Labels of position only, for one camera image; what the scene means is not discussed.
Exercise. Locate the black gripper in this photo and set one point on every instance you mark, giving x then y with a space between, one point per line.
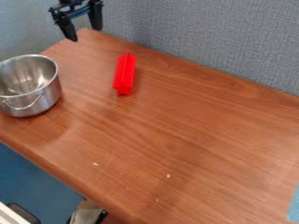
70 9

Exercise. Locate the red star-shaped block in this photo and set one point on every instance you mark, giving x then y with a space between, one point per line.
124 75

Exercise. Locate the black object at bottom left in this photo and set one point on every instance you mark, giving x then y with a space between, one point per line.
26 214

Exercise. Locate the white object at corner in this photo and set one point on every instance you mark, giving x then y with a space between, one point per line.
10 217

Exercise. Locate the grey table leg bracket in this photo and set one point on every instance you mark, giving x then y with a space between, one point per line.
87 213

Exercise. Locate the stainless steel pot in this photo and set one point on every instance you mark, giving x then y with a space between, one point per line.
30 85

